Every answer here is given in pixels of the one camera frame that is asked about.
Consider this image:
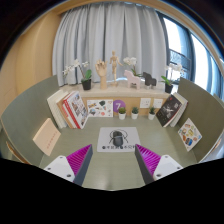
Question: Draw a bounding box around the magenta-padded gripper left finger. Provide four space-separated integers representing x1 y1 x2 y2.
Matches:
43 143 94 187

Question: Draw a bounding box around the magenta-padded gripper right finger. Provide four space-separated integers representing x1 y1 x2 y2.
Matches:
134 143 184 185

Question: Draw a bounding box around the black computer mouse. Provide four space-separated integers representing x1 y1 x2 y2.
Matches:
112 130 125 150

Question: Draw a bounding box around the white printed mouse pad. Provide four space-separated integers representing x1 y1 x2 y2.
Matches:
96 126 142 154

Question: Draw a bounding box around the beige card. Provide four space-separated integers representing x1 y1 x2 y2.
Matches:
32 117 62 157

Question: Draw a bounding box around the small succulent in white pot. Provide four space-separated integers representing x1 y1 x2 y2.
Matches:
130 106 140 120
147 106 157 121
117 106 128 121

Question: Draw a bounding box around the colourful picture card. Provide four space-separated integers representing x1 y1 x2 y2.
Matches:
177 117 203 153

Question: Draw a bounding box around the brown-covered book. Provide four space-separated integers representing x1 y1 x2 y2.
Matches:
55 94 76 130

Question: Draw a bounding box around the red and white magazine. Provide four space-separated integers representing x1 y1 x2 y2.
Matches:
63 90 90 130

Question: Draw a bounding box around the black-covered book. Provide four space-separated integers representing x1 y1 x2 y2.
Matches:
155 94 184 128

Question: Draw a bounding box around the white picture sticker sheet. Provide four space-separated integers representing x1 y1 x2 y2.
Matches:
86 98 114 118

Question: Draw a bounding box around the round purple number sign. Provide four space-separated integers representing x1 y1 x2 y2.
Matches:
112 99 127 114

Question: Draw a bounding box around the white orchid in black pot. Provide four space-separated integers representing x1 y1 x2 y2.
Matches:
159 63 185 95
62 58 93 91
122 56 143 78

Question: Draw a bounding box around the light wooden desk ledge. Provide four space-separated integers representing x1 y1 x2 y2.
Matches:
59 81 174 118

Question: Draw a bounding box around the dark wooden horse figure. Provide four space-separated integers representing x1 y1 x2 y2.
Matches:
142 71 158 90

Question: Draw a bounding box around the pink wooden horse figure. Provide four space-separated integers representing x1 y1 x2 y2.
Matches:
123 69 142 90

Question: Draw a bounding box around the wooden artist mannequin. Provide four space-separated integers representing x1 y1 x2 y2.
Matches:
109 50 124 87

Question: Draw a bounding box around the grey curtain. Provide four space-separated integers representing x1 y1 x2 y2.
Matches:
51 1 166 88

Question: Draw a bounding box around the white wall socket plate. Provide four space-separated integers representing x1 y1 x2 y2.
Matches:
152 98 164 109
139 97 152 109

